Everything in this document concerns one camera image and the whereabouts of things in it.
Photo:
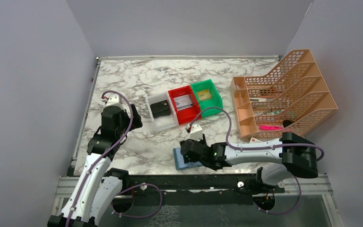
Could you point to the green plastic bin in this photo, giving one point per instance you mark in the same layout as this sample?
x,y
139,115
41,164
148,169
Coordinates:
x,y
199,105

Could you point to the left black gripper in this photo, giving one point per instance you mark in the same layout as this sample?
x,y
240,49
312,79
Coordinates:
x,y
134,117

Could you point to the gold credit card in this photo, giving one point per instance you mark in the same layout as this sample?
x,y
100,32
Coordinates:
x,y
204,95

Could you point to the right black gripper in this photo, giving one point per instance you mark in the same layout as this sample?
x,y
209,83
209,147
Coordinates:
x,y
191,152

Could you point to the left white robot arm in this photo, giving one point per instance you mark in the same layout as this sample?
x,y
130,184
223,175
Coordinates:
x,y
90,198

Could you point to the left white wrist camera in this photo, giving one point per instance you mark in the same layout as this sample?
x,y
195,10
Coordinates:
x,y
112,100

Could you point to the stack of cards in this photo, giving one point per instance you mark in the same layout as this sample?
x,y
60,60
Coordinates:
x,y
182,102

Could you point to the orange file organizer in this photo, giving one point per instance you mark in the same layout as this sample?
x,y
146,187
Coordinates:
x,y
300,90

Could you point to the white plastic bin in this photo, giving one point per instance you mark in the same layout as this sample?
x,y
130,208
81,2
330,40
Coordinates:
x,y
165,122

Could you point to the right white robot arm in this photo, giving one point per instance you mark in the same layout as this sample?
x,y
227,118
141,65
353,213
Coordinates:
x,y
290,155

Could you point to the pink marker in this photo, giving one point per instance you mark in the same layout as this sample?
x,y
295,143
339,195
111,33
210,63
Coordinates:
x,y
270,127

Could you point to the red plastic bin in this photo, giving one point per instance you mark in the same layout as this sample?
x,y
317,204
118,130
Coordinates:
x,y
188,114

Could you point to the pens in organizer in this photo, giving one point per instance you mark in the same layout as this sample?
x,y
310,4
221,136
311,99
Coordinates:
x,y
266,112

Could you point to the black mounting rail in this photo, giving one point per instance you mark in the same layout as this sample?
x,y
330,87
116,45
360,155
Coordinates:
x,y
184,190

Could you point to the black wallet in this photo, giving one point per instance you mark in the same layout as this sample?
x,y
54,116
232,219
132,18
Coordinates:
x,y
160,109

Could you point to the blue card holder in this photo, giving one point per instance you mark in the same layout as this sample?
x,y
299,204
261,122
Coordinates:
x,y
179,161

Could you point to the white red box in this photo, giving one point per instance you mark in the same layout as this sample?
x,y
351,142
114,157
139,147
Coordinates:
x,y
254,140

